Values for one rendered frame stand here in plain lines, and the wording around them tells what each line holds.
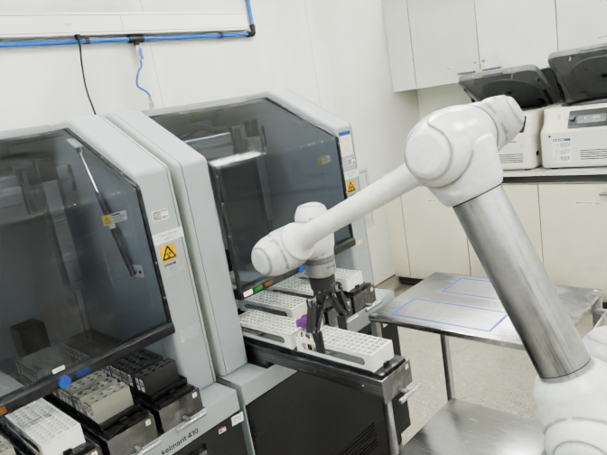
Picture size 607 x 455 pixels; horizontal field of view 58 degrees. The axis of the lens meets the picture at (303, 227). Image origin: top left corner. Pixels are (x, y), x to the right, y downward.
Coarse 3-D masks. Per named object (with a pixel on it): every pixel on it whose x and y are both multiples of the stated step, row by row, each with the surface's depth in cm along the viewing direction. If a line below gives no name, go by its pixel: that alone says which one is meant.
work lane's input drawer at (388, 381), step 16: (256, 352) 179; (272, 352) 173; (288, 352) 169; (304, 368) 164; (320, 368) 159; (336, 368) 154; (352, 368) 151; (384, 368) 147; (400, 368) 149; (352, 384) 151; (368, 384) 147; (384, 384) 144; (400, 384) 149; (416, 384) 149; (384, 400) 144; (400, 400) 143
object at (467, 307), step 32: (416, 288) 200; (448, 288) 195; (480, 288) 190; (576, 288) 176; (384, 320) 179; (416, 320) 173; (448, 320) 169; (480, 320) 165; (576, 320) 155; (448, 352) 218; (448, 384) 222; (448, 416) 211; (480, 416) 208; (512, 416) 204; (416, 448) 196; (448, 448) 193; (480, 448) 190; (512, 448) 187; (544, 448) 185
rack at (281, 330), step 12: (252, 312) 191; (264, 312) 189; (240, 324) 184; (252, 324) 182; (264, 324) 179; (276, 324) 177; (288, 324) 175; (252, 336) 181; (264, 336) 184; (276, 336) 182; (288, 336) 168
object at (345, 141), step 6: (342, 132) 212; (348, 132) 214; (342, 138) 212; (348, 138) 214; (342, 144) 212; (348, 144) 214; (342, 150) 212; (348, 150) 214; (342, 156) 212; (354, 156) 217; (348, 162) 215; (354, 162) 218; (348, 186) 215; (354, 186) 218; (348, 192) 216; (354, 192) 218; (348, 198) 216; (360, 240) 223
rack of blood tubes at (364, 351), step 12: (324, 336) 162; (336, 336) 161; (348, 336) 160; (360, 336) 158; (372, 336) 157; (300, 348) 165; (336, 348) 154; (348, 348) 152; (360, 348) 150; (372, 348) 150; (384, 348) 149; (336, 360) 156; (348, 360) 157; (360, 360) 156; (372, 360) 146; (384, 360) 149
